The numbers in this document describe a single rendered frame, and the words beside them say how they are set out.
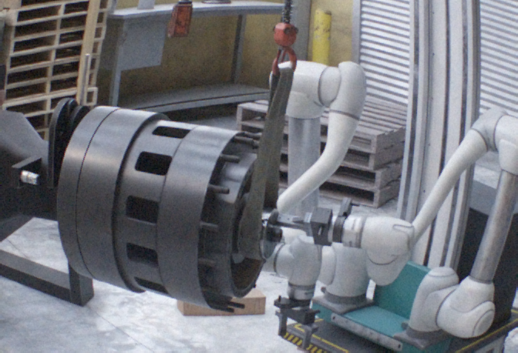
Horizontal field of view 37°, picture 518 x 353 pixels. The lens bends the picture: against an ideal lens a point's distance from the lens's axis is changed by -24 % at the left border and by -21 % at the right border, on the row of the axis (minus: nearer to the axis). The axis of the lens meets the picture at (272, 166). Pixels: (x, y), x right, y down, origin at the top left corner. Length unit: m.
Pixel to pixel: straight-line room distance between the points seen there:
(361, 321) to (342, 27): 6.24
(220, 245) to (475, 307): 0.85
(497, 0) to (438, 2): 4.88
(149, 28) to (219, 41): 1.62
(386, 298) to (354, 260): 0.22
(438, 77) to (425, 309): 0.81
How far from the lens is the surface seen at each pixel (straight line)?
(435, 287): 2.82
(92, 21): 6.02
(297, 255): 2.89
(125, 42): 7.08
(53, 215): 2.81
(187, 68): 8.57
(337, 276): 3.17
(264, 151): 2.49
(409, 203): 3.14
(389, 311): 3.21
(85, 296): 4.00
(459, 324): 2.72
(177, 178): 2.44
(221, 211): 2.44
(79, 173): 2.54
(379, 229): 2.52
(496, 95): 7.97
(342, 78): 2.95
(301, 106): 3.01
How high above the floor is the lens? 1.66
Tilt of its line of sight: 14 degrees down
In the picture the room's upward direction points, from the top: 5 degrees clockwise
